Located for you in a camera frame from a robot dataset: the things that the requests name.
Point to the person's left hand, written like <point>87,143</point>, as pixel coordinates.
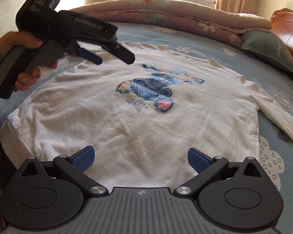
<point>25,39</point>

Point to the blue patterned bed sheet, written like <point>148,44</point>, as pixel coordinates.
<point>276,146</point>

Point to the wooden headboard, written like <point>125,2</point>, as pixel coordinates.
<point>282,26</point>

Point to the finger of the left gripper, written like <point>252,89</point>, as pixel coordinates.
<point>84,53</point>
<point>120,52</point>

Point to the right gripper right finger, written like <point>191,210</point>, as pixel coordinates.
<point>209,170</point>

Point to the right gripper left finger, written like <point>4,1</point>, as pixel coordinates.
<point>72,168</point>

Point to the white printed sweatshirt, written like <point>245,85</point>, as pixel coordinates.
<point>142,118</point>

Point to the green flower pillow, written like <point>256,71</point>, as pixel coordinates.
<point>269,47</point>

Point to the pink floral folded quilt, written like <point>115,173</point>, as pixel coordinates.
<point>189,17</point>

